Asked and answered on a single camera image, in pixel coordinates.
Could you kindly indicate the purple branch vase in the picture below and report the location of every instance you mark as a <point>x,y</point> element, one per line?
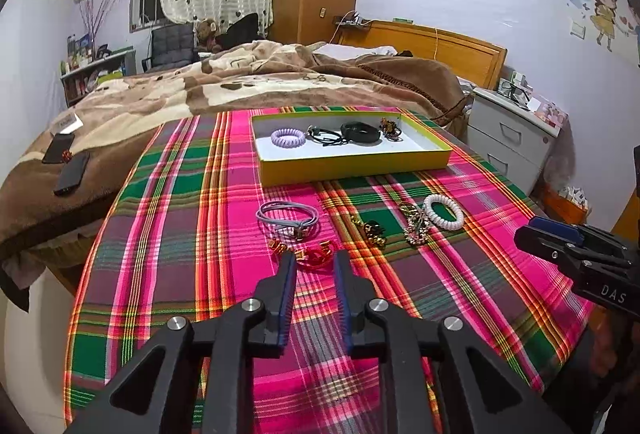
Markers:
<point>93,15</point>

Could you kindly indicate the orange storage box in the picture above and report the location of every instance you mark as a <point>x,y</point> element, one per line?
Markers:
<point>558,207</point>

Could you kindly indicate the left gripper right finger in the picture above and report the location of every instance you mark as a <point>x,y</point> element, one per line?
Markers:
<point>361,336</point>

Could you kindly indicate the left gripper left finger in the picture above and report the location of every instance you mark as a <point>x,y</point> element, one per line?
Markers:
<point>269,336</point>

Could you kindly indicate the brown patterned blanket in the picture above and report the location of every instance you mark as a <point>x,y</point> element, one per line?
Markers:
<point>120,116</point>

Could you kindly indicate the window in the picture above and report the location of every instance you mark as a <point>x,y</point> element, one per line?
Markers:
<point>146,14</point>

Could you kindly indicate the black wristband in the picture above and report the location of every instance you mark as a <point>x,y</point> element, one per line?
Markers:
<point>360,133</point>

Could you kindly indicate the dark phone with red charm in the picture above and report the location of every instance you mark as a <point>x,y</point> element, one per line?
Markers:
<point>59,149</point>

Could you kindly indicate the white drawer nightstand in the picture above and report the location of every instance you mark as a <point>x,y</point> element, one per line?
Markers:
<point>513,140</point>

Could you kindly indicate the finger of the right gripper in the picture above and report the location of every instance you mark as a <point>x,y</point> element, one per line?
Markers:
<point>569,233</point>
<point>549,248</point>

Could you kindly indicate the black smartphone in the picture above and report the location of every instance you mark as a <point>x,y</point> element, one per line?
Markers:
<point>71,175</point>

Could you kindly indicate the white desk shelf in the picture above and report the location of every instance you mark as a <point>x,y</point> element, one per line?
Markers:
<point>80,82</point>

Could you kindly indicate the yellow shallow box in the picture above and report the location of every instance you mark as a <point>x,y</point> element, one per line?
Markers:
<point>417,148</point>

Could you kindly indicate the wooden headboard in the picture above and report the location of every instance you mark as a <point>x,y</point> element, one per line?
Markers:
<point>473,59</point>

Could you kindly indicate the black office chair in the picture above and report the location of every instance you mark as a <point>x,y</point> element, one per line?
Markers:
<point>172,47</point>

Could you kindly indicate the brown teddy bear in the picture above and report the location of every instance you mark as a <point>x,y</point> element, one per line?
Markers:
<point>206,36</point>

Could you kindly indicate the pink plaid tablecloth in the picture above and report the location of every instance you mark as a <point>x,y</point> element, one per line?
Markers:
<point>182,238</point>

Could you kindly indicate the girl wall sticker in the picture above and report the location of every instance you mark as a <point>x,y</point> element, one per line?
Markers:
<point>604,20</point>

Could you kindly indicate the white paper card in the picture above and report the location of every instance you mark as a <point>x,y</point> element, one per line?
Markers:
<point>67,125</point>

